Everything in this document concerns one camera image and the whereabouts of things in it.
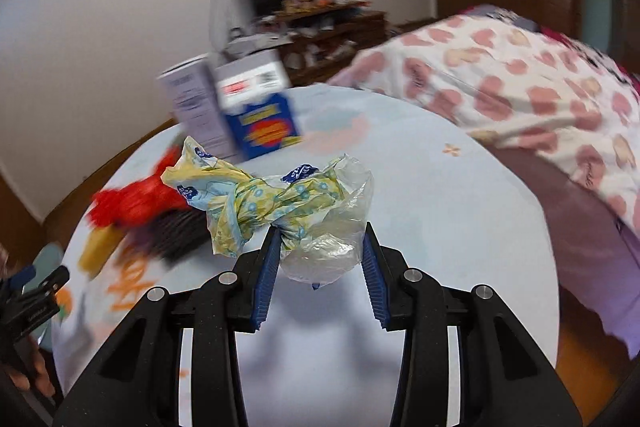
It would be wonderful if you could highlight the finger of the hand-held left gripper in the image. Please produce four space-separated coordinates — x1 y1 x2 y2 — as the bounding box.
7 267 38 289
22 266 71 303

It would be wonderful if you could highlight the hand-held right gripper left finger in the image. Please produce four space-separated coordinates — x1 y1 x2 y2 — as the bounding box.
52 227 283 427

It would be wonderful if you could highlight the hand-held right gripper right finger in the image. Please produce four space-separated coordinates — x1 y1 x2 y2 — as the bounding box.
362 222 583 427

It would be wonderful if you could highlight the yellow floral plastic wrapper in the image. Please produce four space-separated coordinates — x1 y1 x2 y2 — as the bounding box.
161 136 375 290

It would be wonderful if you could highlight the black mesh net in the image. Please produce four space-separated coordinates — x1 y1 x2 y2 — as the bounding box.
145 209 211 258

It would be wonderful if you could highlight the red plastic bag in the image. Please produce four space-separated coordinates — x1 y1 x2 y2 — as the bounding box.
90 147 191 228

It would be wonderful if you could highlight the person's left hand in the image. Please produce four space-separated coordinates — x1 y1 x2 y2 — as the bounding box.
6 346 57 400

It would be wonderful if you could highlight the yellow flat packet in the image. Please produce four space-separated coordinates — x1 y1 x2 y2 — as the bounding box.
79 227 126 278

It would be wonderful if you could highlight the white fruit print tablecloth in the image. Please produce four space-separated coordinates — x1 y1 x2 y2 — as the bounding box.
50 84 561 427

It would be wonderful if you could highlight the blue milk carton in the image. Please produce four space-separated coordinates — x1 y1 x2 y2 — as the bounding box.
214 50 303 160

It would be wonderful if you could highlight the tall white milk carton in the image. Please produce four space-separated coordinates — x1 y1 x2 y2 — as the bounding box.
156 54 241 160

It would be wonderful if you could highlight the purple bed sheet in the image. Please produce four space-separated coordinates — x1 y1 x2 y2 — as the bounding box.
487 142 640 353

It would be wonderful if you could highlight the white flat box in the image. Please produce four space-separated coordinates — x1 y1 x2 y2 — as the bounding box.
222 34 293 58

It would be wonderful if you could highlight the wooden television cabinet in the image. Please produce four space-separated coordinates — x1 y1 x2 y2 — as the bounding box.
252 4 388 85

